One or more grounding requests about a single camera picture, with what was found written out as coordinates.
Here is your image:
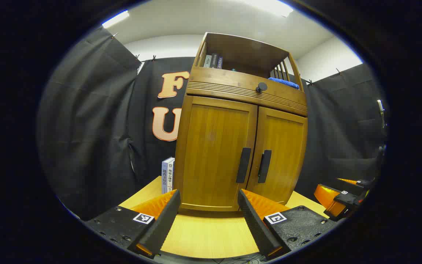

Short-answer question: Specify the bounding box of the wooden shoe cabinet door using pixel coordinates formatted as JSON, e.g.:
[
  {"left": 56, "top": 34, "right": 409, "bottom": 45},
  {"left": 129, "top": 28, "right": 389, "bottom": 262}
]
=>
[
  {"left": 247, "top": 106, "right": 308, "bottom": 205},
  {"left": 177, "top": 96, "right": 258, "bottom": 212}
]

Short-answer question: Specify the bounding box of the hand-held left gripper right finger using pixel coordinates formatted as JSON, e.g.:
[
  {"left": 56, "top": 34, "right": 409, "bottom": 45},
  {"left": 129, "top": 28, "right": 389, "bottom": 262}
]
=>
[{"left": 237, "top": 189, "right": 338, "bottom": 260}]

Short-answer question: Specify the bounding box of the narrow ceiling light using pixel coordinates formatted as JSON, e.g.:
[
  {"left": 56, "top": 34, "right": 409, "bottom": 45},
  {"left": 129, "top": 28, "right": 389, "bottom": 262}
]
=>
[{"left": 102, "top": 10, "right": 130, "bottom": 29}]

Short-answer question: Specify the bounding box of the wooden double-door shoe cabinet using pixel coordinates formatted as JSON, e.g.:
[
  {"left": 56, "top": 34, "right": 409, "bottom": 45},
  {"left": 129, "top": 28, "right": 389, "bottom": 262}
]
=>
[{"left": 174, "top": 32, "right": 308, "bottom": 212}]

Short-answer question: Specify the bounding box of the black backdrop cloth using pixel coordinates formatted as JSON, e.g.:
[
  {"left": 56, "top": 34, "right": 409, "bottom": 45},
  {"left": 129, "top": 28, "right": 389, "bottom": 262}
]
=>
[{"left": 37, "top": 26, "right": 389, "bottom": 220}]

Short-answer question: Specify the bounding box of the black door handle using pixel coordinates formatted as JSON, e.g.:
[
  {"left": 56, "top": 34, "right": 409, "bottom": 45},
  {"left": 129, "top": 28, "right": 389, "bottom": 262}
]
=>
[
  {"left": 236, "top": 147, "right": 252, "bottom": 184},
  {"left": 258, "top": 150, "right": 272, "bottom": 184}
]

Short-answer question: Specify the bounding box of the pale blue standing book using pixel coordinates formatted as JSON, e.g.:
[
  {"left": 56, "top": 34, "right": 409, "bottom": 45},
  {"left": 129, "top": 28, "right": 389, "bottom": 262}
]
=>
[{"left": 162, "top": 158, "right": 169, "bottom": 194}]

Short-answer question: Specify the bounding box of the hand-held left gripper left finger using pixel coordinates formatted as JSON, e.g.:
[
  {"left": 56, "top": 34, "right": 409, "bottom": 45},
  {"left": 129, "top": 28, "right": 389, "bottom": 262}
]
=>
[{"left": 85, "top": 189, "right": 181, "bottom": 259}]

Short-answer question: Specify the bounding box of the blue folded towel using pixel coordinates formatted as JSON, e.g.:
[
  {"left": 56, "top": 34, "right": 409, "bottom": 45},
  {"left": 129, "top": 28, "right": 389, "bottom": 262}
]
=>
[{"left": 268, "top": 77, "right": 300, "bottom": 90}]

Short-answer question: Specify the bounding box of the wide ceiling light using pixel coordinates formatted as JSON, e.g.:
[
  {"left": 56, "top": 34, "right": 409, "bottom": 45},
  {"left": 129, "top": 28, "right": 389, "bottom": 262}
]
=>
[{"left": 248, "top": 0, "right": 294, "bottom": 18}]

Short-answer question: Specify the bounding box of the white standing book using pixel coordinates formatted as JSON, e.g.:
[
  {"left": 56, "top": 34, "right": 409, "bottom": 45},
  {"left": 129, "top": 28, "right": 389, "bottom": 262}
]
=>
[{"left": 167, "top": 157, "right": 175, "bottom": 193}]

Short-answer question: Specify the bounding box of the wooden cabinet drawer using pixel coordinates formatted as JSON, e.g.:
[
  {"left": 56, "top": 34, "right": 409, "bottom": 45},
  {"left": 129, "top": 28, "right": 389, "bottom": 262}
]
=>
[{"left": 186, "top": 67, "right": 308, "bottom": 117}]

